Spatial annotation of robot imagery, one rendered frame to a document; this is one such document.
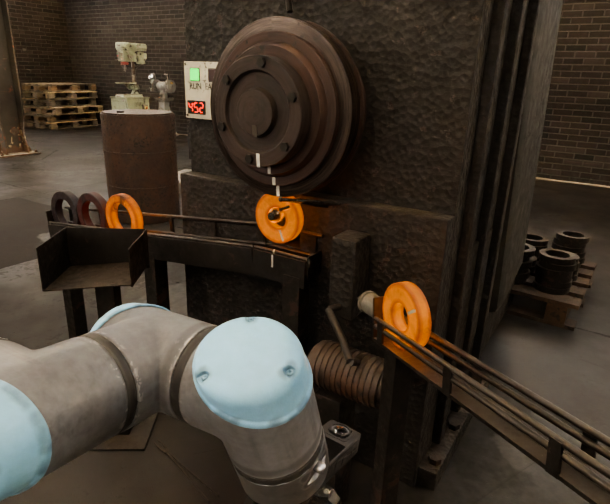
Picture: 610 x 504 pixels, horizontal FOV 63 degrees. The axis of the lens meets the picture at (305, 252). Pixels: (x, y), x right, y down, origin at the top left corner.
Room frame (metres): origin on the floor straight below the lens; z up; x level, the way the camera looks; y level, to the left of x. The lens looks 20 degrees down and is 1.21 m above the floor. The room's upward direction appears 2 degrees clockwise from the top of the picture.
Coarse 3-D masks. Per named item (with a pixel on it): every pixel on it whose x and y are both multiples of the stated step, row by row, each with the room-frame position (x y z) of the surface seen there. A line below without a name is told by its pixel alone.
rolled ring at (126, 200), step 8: (112, 200) 1.83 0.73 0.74; (120, 200) 1.80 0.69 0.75; (128, 200) 1.79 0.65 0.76; (112, 208) 1.84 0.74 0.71; (128, 208) 1.78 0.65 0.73; (136, 208) 1.78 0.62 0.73; (112, 216) 1.85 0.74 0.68; (136, 216) 1.76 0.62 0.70; (112, 224) 1.84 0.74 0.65; (120, 224) 1.86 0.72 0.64; (136, 224) 1.76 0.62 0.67
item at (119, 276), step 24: (48, 240) 1.42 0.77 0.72; (72, 240) 1.55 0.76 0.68; (96, 240) 1.55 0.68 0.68; (120, 240) 1.56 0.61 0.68; (144, 240) 1.53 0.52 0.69; (48, 264) 1.40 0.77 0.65; (72, 264) 1.55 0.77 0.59; (96, 264) 1.55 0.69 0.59; (120, 264) 1.54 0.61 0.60; (144, 264) 1.51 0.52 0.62; (48, 288) 1.36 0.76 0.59; (72, 288) 1.35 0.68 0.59; (96, 288) 1.43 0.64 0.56; (144, 432) 1.44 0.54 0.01
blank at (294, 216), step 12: (264, 204) 1.44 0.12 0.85; (276, 204) 1.42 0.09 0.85; (288, 204) 1.40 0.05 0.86; (264, 216) 1.44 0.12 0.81; (288, 216) 1.39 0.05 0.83; (300, 216) 1.39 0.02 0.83; (264, 228) 1.44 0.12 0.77; (276, 228) 1.42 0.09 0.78; (288, 228) 1.39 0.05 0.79; (300, 228) 1.40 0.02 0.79; (276, 240) 1.42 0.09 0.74; (288, 240) 1.40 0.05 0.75
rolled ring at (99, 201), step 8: (88, 192) 1.92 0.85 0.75; (96, 192) 1.92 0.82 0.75; (80, 200) 1.94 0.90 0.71; (88, 200) 1.91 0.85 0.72; (96, 200) 1.88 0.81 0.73; (104, 200) 1.89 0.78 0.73; (80, 208) 1.94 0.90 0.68; (88, 208) 1.96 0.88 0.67; (104, 208) 1.87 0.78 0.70; (80, 216) 1.95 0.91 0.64; (88, 216) 1.96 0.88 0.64; (104, 216) 1.86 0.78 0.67; (88, 224) 1.94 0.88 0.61; (104, 224) 1.86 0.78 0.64
